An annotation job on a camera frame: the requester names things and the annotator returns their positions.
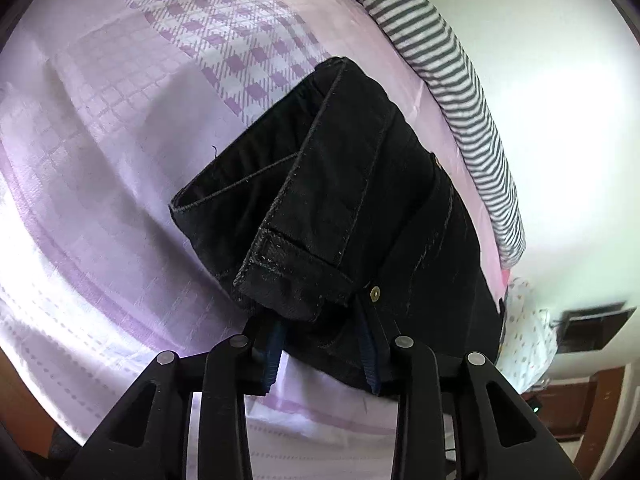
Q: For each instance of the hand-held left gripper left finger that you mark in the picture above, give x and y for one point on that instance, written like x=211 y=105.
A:
x=275 y=355

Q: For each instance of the brown wooden cabinet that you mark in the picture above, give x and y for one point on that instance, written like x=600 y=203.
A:
x=575 y=405

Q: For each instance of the dark wall box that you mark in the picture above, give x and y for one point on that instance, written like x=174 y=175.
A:
x=592 y=327

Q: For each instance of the pink cloth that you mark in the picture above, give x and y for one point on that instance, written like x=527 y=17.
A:
x=505 y=285

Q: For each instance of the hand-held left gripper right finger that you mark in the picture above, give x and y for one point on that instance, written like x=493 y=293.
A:
x=367 y=355

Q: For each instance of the purple plaid bed sheet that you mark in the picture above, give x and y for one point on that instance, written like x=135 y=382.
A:
x=125 y=160

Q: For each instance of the grey white striped duvet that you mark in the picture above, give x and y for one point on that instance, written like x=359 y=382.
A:
x=450 y=80

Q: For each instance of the black pants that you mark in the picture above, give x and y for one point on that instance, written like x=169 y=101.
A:
x=350 y=210

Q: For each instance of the white dotted cloth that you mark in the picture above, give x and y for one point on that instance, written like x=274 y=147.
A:
x=525 y=330

